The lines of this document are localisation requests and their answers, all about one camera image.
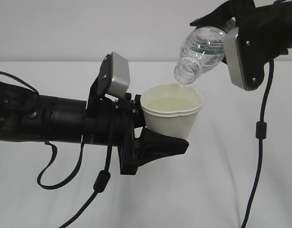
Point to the clear water bottle green label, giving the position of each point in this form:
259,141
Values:
202,50

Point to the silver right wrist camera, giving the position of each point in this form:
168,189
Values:
234,61

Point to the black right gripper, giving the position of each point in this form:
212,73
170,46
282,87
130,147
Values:
264,32

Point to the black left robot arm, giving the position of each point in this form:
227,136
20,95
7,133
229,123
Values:
110,116

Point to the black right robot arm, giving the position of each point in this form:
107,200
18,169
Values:
260,34

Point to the white paper cup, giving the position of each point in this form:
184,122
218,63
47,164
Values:
171,109

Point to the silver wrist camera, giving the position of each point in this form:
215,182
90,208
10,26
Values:
234,61
120,77

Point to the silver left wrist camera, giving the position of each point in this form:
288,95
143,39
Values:
120,77

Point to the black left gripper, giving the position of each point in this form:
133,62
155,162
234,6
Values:
134,152

